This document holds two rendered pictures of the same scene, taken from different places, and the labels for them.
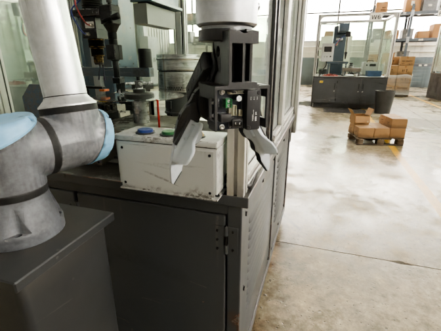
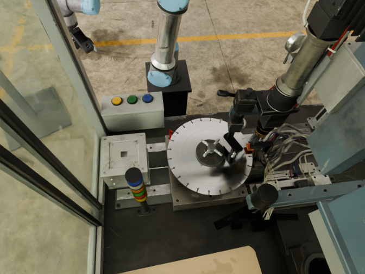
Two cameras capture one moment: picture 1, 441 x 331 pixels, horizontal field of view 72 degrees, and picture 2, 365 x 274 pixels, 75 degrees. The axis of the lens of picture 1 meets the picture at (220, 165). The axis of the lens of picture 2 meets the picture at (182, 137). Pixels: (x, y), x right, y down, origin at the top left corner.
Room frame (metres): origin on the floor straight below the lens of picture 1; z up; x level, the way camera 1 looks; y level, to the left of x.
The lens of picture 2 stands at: (1.47, 0.00, 1.77)
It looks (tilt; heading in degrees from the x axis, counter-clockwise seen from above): 60 degrees down; 150
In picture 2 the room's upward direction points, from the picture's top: 5 degrees clockwise
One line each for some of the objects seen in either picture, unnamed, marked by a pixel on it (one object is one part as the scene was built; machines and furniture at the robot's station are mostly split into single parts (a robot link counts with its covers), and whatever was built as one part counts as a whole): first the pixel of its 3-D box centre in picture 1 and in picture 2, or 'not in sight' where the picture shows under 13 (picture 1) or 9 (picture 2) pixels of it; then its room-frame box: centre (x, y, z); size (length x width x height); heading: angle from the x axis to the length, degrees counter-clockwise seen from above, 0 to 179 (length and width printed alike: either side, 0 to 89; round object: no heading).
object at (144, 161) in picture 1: (174, 160); (134, 112); (0.77, 0.12, 0.82); 0.28 x 0.11 x 0.15; 72
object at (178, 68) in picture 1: (182, 85); not in sight; (1.95, 0.24, 0.93); 0.31 x 0.31 x 0.36
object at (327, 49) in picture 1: (324, 60); not in sight; (7.36, -2.39, 1.08); 0.34 x 0.15 x 0.71; 72
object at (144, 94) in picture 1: (139, 92); (210, 151); (1.16, 0.30, 0.96); 0.11 x 0.11 x 0.03
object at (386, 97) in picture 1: (383, 102); not in sight; (6.55, -3.48, 0.24); 0.39 x 0.39 x 0.47
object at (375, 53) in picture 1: (348, 62); not in sight; (7.83, -3.13, 1.01); 1.66 x 1.38 x 2.03; 72
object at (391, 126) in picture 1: (375, 129); not in sight; (4.11, -2.14, 0.18); 0.60 x 0.40 x 0.36; 86
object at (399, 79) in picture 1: (396, 75); not in sight; (10.25, -5.70, 0.59); 1.26 x 0.86 x 1.18; 152
